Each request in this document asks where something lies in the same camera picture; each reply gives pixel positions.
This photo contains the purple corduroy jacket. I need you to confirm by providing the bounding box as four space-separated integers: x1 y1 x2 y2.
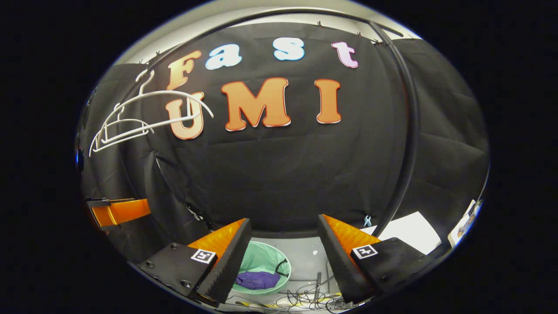
235 270 282 290

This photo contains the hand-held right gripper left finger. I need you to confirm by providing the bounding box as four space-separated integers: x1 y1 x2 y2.
137 218 252 305

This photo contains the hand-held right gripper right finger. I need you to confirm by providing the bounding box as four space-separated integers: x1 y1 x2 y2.
317 214 436 304

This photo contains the black backdrop cloth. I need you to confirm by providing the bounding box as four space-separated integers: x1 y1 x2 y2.
78 22 490 249

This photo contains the black clothes rail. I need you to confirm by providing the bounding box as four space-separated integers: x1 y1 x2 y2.
122 8 420 238

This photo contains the white paper sheet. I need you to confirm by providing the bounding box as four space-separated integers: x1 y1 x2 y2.
361 212 442 256

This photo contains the white printed card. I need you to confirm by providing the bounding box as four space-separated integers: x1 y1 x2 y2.
448 200 483 248

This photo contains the tangle of black cables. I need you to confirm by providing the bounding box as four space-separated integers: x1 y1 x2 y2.
235 279 349 313

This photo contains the green laundry hamper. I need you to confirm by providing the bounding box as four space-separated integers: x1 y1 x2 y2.
231 241 292 296

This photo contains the white clothes hanger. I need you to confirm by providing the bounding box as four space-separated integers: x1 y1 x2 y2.
88 104 155 157
114 69 215 131

